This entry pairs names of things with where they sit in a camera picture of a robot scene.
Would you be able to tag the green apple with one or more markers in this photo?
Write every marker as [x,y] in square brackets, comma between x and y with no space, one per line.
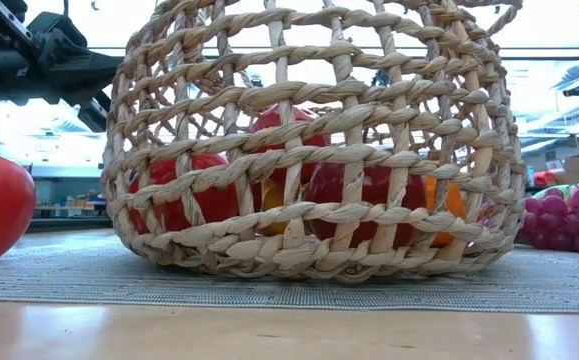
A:
[567,190]

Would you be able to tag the red container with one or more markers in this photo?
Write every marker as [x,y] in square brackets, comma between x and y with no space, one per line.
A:
[544,178]

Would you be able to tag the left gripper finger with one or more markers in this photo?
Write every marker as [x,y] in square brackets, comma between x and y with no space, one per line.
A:
[84,82]
[89,60]

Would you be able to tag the orange fruit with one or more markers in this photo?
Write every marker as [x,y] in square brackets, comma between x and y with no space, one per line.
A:
[455,202]

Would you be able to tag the black ceiling device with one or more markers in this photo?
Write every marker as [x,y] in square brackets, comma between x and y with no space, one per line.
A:
[575,91]

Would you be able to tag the dark red apple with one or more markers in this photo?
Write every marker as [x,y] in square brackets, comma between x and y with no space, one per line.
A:
[376,187]

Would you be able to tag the woven straw basket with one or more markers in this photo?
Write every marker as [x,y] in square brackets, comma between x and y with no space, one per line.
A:
[319,92]

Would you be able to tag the blue bottle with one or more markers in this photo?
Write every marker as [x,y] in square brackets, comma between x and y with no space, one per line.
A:
[530,176]

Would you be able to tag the distant workbench with boxes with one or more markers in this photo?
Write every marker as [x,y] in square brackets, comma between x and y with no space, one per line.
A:
[79,202]

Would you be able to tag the purple grape bunch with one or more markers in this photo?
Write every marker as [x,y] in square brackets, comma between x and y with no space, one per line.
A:
[554,205]

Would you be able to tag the yellow lemon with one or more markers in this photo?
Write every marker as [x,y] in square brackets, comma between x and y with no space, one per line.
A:
[273,197]

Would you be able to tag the grey woven placemat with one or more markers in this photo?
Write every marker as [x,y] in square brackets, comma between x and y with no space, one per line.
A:
[69,285]

